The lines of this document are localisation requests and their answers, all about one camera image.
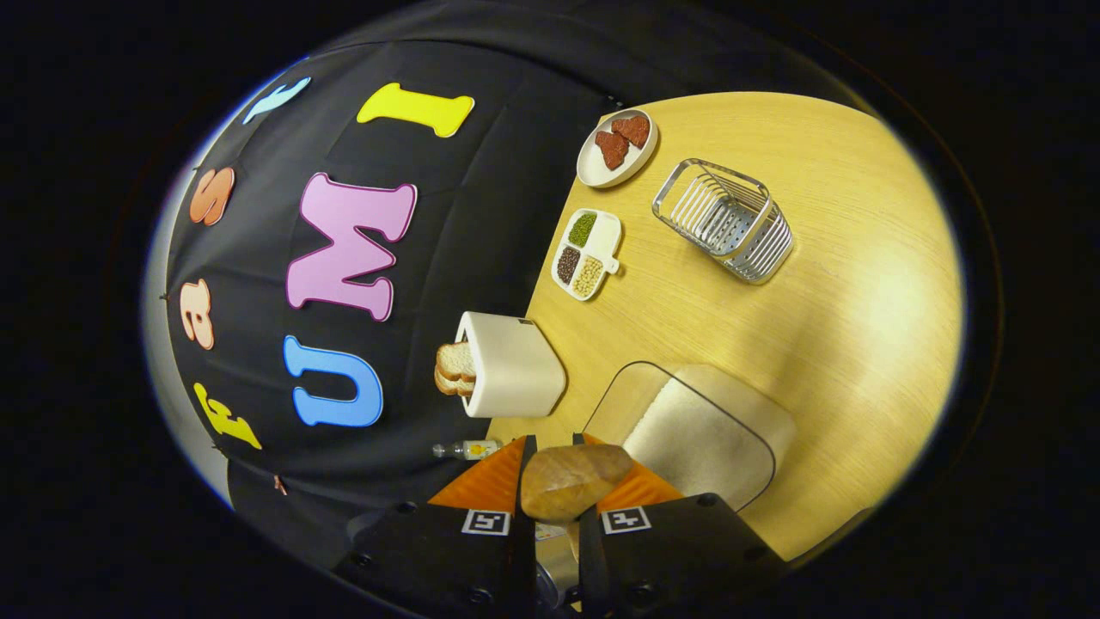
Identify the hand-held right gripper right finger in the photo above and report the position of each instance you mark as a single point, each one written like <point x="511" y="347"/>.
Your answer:
<point x="662" y="559"/>

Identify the red meat piece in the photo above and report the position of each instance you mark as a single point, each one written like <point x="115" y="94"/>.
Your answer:
<point x="612" y="150"/>
<point x="633" y="131"/>

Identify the toasted bread slice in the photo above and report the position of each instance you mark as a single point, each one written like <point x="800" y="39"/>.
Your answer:
<point x="454" y="387"/>
<point x="455" y="357"/>

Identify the divided white grain dish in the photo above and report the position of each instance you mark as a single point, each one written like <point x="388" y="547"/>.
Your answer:
<point x="589" y="254"/>

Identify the white toaster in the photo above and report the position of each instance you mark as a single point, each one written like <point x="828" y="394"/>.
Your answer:
<point x="516" y="370"/>

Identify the round white plate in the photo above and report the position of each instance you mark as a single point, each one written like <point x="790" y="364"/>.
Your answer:
<point x="593" y="172"/>

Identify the small glass bottle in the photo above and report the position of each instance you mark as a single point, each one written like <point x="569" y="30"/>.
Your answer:
<point x="473" y="449"/>

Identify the pink cloth clip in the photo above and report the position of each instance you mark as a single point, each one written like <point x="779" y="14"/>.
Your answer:
<point x="280" y="486"/>

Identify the black backdrop cloth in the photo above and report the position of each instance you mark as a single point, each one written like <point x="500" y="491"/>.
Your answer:
<point x="481" y="215"/>

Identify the clear plastic rice box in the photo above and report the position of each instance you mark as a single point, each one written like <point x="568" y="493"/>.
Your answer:
<point x="614" y="404"/>

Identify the wooden spoon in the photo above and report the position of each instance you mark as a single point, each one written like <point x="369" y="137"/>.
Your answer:
<point x="571" y="481"/>

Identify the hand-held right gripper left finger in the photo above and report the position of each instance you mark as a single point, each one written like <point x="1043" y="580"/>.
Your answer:
<point x="464" y="559"/>

